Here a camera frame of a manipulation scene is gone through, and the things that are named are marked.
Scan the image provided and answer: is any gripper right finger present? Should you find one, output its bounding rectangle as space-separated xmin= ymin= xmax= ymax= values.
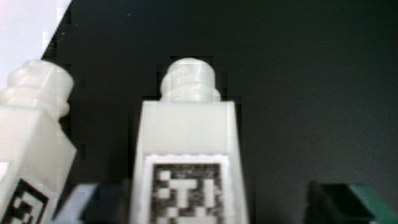
xmin=306 ymin=182 xmax=389 ymax=224

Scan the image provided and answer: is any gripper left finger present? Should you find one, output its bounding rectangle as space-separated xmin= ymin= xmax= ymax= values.
xmin=55 ymin=182 xmax=128 ymax=224

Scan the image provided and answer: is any white leg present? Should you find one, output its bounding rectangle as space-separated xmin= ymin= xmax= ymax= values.
xmin=0 ymin=60 xmax=76 ymax=224
xmin=128 ymin=58 xmax=249 ymax=224

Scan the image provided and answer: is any white marker base plate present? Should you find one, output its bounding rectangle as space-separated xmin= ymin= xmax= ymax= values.
xmin=0 ymin=0 xmax=73 ymax=89

